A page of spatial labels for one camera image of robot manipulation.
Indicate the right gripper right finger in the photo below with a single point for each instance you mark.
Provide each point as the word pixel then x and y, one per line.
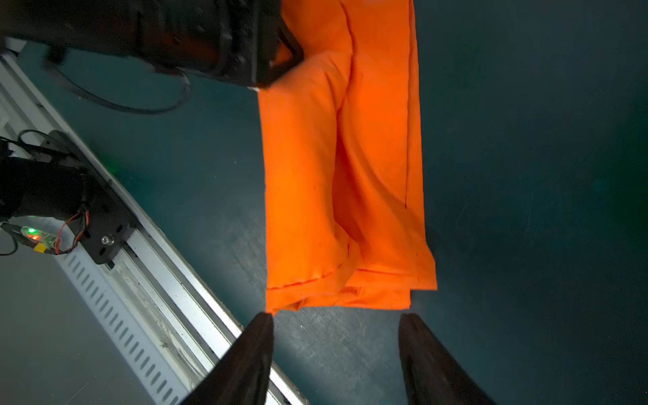
pixel 431 375

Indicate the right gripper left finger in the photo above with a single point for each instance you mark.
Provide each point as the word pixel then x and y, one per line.
pixel 242 375

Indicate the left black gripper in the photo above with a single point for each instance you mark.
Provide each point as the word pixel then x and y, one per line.
pixel 239 42

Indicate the orange shorts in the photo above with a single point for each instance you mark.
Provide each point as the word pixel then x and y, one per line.
pixel 343 164

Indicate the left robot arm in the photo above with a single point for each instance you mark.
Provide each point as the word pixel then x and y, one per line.
pixel 52 189

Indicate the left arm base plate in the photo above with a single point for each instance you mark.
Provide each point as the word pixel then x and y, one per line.
pixel 111 222

